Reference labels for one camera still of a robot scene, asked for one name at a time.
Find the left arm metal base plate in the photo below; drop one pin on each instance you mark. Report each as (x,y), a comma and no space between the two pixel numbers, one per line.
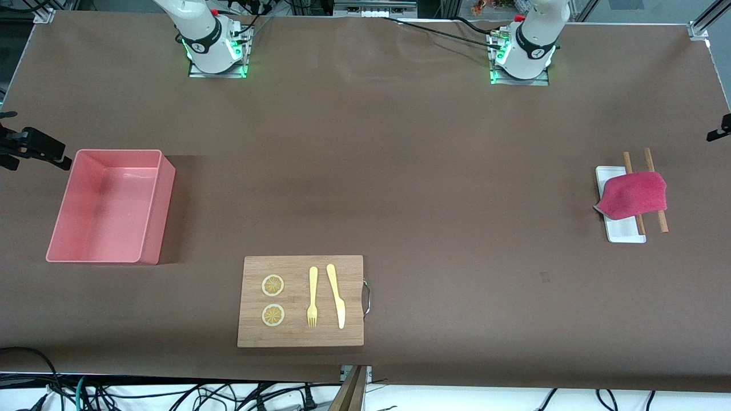
(539,81)

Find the wooden cutting board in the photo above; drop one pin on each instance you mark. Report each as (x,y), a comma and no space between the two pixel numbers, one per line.
(300,337)

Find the red cloth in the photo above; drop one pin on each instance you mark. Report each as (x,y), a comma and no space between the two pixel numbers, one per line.
(634,197)

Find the white rectangular tray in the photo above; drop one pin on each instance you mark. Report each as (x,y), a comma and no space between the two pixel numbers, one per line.
(625,231)

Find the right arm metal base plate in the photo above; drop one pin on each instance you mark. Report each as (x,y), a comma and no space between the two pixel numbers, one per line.
(197,73)

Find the brown wooden plank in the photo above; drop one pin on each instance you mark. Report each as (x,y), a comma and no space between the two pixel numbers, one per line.
(351,394)

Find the grey power strip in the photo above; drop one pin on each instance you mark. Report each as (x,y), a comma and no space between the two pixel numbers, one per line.
(374,8)

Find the yellow plastic knife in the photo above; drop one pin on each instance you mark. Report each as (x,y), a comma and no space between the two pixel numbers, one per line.
(337,297)

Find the lemon slice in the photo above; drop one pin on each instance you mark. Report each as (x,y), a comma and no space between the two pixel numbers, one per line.
(273,315)
(273,285)

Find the pink plastic bin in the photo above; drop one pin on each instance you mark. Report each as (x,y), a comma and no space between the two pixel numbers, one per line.
(108,211)

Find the aluminium frame corner bracket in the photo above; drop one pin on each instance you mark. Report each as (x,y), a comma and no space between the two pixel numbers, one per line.
(44,15)
(698,29)

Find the yellow plastic fork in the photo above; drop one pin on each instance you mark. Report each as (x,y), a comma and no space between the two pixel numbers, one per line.
(313,285)

